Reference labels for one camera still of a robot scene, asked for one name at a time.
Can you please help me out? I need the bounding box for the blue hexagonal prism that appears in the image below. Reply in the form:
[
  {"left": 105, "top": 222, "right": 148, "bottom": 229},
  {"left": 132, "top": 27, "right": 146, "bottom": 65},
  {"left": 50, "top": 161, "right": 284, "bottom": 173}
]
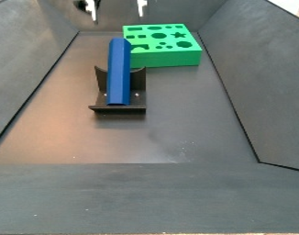
[{"left": 106, "top": 38, "right": 130, "bottom": 106}]

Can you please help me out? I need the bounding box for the green shape sorter block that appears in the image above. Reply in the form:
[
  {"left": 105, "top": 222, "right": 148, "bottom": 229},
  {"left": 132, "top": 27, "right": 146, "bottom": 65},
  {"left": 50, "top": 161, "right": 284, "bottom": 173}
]
[{"left": 122, "top": 23, "right": 201, "bottom": 68}]

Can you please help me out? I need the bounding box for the black curved holder stand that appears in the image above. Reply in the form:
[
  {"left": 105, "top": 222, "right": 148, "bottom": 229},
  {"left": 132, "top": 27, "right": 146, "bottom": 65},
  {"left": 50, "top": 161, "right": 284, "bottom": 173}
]
[{"left": 88, "top": 67, "right": 145, "bottom": 113}]

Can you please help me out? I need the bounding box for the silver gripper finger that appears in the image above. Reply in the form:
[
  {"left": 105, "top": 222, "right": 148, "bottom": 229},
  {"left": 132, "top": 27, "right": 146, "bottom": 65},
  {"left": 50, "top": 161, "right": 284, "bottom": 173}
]
[
  {"left": 84, "top": 0, "right": 97, "bottom": 21},
  {"left": 136, "top": 0, "right": 146, "bottom": 17}
]

